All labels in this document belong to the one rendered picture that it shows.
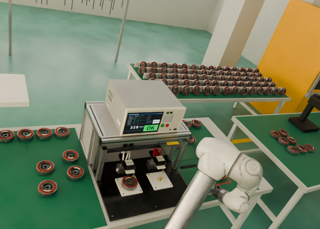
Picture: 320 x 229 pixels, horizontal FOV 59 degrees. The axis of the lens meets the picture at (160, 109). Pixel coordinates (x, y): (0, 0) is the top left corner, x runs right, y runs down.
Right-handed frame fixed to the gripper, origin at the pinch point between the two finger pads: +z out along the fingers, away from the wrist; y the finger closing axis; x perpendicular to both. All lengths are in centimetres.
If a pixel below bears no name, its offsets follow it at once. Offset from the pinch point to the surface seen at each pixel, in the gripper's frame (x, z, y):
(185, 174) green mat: 2.9, 19.3, -2.6
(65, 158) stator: 20, 42, -89
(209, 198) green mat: -9.5, -2.3, 4.1
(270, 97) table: 59, 116, 206
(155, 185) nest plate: 1.7, 11.0, -34.1
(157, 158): 19.9, 14.7, -30.6
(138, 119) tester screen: 51, 3, -52
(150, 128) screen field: 44, 7, -41
